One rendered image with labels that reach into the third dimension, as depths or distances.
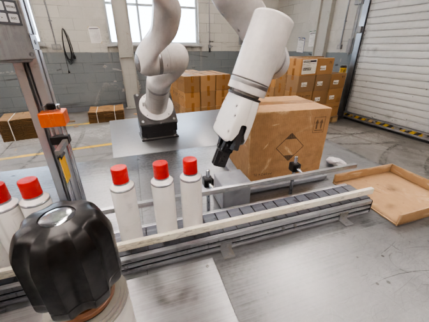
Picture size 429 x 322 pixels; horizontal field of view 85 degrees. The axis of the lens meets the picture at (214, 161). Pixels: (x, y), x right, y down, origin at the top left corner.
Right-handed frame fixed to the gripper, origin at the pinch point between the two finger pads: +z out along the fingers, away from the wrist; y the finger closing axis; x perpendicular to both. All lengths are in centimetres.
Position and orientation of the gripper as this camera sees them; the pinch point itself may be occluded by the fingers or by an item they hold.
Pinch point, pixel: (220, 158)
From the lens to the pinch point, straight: 56.6
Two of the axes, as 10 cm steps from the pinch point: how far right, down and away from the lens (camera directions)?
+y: 3.1, 4.2, -8.6
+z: -3.3, 8.9, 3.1
